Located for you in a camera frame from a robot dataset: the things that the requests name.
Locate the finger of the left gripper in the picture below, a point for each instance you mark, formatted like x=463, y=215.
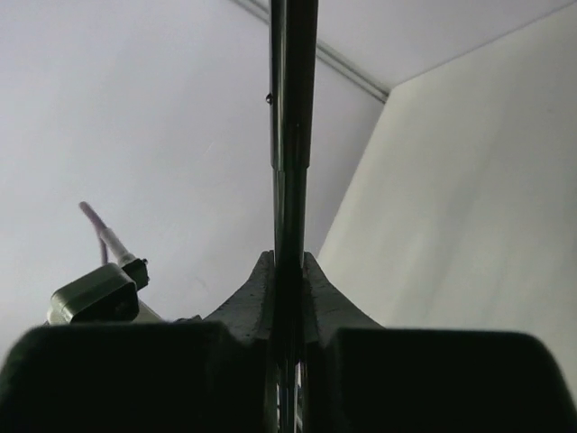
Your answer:
x=326, y=310
x=248, y=313

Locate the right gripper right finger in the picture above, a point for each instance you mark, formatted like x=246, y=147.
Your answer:
x=408, y=380

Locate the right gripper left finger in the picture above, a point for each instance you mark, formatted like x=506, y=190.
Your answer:
x=183, y=377

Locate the black folding umbrella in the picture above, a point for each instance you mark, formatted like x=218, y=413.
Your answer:
x=293, y=29

